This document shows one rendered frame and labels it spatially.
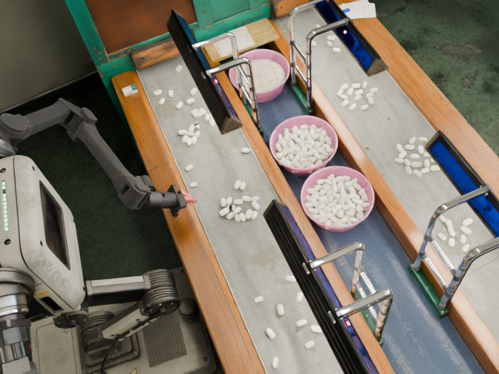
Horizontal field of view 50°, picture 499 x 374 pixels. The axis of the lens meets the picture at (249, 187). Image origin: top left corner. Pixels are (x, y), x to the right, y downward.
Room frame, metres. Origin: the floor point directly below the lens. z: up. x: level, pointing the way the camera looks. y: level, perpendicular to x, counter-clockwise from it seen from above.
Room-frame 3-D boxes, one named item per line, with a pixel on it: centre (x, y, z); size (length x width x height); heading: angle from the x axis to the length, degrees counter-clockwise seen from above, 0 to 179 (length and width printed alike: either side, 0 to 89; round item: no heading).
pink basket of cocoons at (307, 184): (1.01, -0.31, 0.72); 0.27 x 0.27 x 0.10
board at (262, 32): (1.92, -0.09, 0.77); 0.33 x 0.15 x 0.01; 104
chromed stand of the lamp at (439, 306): (0.65, -0.60, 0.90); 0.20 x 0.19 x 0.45; 14
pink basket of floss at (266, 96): (1.71, -0.14, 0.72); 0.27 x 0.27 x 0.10
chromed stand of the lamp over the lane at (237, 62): (1.49, 0.01, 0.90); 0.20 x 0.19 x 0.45; 14
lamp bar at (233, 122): (1.48, 0.09, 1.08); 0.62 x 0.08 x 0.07; 14
